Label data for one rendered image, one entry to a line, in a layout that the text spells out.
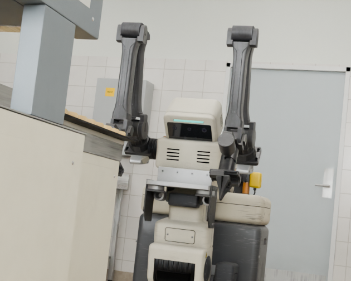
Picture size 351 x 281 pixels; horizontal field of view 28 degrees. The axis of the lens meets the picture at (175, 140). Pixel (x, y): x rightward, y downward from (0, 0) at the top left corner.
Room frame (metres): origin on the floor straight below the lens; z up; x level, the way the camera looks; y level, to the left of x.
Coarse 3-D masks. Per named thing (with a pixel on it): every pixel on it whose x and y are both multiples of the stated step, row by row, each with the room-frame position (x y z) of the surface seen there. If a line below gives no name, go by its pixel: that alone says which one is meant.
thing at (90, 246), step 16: (96, 160) 1.86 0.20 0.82; (112, 160) 1.97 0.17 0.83; (80, 176) 1.76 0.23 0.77; (96, 176) 1.86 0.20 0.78; (112, 176) 1.97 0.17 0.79; (80, 192) 1.78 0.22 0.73; (96, 192) 1.88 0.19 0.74; (112, 192) 1.99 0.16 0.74; (80, 208) 1.79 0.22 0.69; (96, 208) 1.89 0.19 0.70; (112, 208) 2.00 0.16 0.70; (80, 224) 1.80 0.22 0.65; (96, 224) 1.90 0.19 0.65; (80, 240) 1.81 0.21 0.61; (96, 240) 1.92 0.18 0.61; (80, 256) 1.82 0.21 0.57; (96, 256) 1.93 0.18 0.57; (80, 272) 1.84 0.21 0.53; (96, 272) 1.94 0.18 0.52
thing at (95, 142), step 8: (64, 120) 1.66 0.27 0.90; (72, 128) 1.71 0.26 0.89; (80, 128) 1.75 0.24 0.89; (88, 128) 1.80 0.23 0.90; (88, 136) 1.81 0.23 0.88; (96, 136) 1.86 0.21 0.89; (104, 136) 1.91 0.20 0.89; (88, 144) 1.82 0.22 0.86; (96, 144) 1.87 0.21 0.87; (104, 144) 1.92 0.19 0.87; (112, 144) 1.97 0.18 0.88; (120, 144) 2.04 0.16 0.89; (96, 152) 1.87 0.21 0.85; (104, 152) 1.93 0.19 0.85; (112, 152) 1.98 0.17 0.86; (120, 152) 2.04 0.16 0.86; (120, 160) 2.05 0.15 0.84
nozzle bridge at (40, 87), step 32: (0, 0) 1.10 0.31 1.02; (32, 0) 1.08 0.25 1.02; (64, 0) 1.15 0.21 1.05; (96, 0) 1.28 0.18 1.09; (32, 32) 1.10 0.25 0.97; (64, 32) 1.17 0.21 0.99; (96, 32) 1.30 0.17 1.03; (32, 64) 1.10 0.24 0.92; (64, 64) 1.18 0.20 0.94; (32, 96) 1.10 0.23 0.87; (64, 96) 1.20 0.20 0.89
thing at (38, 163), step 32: (0, 128) 1.02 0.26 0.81; (32, 128) 1.11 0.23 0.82; (64, 128) 1.23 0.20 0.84; (0, 160) 1.02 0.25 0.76; (32, 160) 1.12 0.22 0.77; (64, 160) 1.23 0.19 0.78; (0, 192) 1.03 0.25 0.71; (32, 192) 1.13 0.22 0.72; (64, 192) 1.24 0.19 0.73; (0, 224) 1.05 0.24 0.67; (32, 224) 1.14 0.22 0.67; (64, 224) 1.26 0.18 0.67; (0, 256) 1.06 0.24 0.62; (32, 256) 1.16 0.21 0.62; (64, 256) 1.28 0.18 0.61
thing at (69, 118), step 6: (66, 114) 1.58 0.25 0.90; (72, 120) 1.66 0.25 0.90; (78, 120) 1.65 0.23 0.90; (84, 120) 1.68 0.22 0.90; (84, 126) 1.76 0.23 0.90; (90, 126) 1.74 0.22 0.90; (96, 126) 1.75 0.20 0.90; (102, 132) 1.87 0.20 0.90; (108, 132) 1.85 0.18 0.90; (114, 132) 1.87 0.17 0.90; (120, 138) 1.99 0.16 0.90; (126, 138) 1.97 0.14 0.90; (132, 138) 2.04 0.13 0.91
